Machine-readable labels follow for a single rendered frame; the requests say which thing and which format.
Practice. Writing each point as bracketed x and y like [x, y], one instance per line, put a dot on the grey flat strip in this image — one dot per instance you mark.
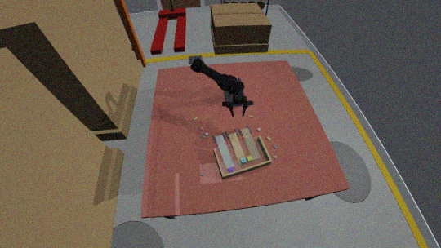
[220, 140]

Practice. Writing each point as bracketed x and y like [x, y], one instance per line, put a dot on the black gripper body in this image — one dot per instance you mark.
[229, 104]

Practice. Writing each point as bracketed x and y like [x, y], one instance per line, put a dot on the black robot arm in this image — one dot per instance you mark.
[224, 81]

